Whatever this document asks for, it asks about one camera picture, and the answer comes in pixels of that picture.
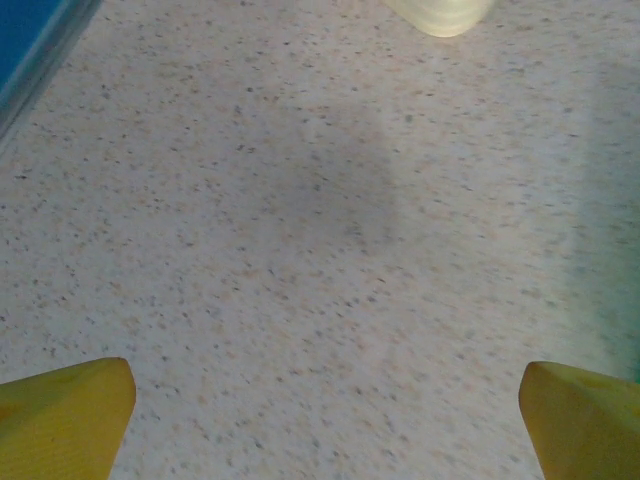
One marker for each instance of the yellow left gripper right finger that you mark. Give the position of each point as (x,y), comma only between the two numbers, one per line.
(590,425)

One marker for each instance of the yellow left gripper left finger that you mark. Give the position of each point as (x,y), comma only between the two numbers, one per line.
(60,425)

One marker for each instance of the cream knife block pink top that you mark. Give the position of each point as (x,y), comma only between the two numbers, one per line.
(440,17)

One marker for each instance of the blue table border frame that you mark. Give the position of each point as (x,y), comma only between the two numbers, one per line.
(20,40)

